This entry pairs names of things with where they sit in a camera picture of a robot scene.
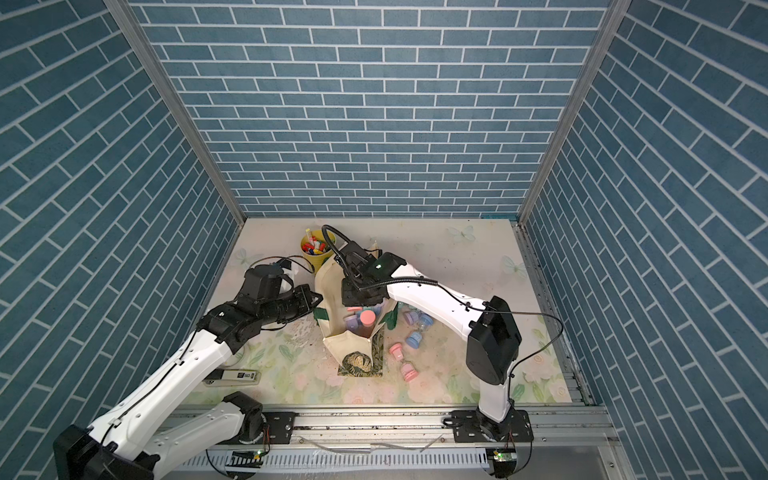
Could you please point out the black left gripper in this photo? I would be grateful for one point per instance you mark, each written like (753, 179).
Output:
(303, 292)

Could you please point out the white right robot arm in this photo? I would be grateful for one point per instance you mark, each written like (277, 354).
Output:
(488, 327)

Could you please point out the cream canvas tote bag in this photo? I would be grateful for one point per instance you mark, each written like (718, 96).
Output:
(357, 356)

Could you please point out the yellow cup with markers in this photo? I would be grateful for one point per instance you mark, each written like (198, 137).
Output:
(316, 247)

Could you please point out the aluminium rail base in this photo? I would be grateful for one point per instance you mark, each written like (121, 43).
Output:
(541, 441)

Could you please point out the purple hourglass on table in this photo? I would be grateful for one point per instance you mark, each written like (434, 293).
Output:
(411, 318)

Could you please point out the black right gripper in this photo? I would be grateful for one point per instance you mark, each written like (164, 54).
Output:
(348, 299)

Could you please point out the large pink hourglass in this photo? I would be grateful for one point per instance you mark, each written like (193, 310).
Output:
(367, 323)

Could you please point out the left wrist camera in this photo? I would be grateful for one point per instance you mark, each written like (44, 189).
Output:
(262, 283)

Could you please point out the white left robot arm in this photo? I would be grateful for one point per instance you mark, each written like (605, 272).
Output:
(127, 442)

